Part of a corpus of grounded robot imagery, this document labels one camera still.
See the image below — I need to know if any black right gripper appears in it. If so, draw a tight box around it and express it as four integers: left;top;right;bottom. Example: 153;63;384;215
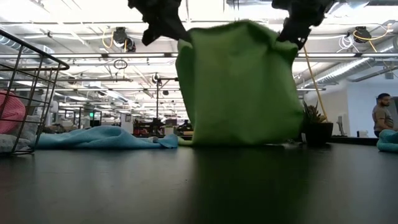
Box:
271;0;335;50

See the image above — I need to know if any green microfiber towel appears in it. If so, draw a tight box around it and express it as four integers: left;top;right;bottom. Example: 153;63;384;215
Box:
175;19;305;147

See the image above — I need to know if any black ceiling cable reel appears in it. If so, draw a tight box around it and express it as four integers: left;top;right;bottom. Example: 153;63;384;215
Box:
353;26;371;44
112;26;137;53

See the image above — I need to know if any white waffle weave towel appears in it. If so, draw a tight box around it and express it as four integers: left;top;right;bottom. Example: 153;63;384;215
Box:
0;114;42;154

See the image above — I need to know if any wire mesh basket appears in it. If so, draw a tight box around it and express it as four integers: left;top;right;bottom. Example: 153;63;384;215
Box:
0;29;70;156

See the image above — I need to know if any pink microfiber towel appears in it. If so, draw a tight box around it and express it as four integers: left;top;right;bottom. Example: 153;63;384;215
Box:
0;90;27;135

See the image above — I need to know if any yellow cable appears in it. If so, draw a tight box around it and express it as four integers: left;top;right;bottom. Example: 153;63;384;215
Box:
303;45;328;123

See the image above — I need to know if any small potted artificial plant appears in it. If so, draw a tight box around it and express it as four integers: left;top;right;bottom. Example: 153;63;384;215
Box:
299;100;335;147

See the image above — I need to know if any black background rig frame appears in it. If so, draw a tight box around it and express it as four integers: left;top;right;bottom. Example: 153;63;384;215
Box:
155;76;181;125

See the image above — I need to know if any light blue microfiber towel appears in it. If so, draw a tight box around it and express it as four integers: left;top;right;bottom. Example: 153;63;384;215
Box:
36;125;179;150

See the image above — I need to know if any teal microfiber towel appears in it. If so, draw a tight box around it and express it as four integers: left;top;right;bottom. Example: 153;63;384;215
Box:
376;129;398;153

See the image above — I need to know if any person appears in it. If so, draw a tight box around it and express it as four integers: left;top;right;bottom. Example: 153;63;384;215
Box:
371;93;398;138

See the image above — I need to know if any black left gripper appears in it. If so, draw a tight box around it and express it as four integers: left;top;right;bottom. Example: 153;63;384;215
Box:
127;0;192;47

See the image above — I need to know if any hanging black cable loop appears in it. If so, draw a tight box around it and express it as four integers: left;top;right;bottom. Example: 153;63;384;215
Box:
113;58;128;70

